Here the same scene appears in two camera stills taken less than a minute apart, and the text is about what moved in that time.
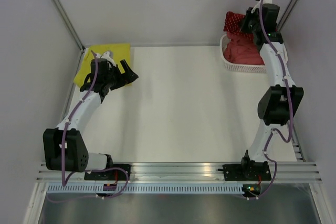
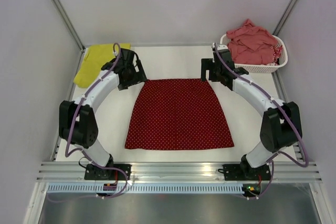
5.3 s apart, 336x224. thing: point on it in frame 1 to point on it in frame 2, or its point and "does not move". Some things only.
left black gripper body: x=114 y=78 to x=134 y=77
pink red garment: x=240 y=50 does not move
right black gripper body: x=250 y=23 to x=218 y=72
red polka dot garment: x=232 y=24 to x=177 y=114
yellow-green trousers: x=119 y=52 does not move
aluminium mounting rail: x=201 y=172 does not move
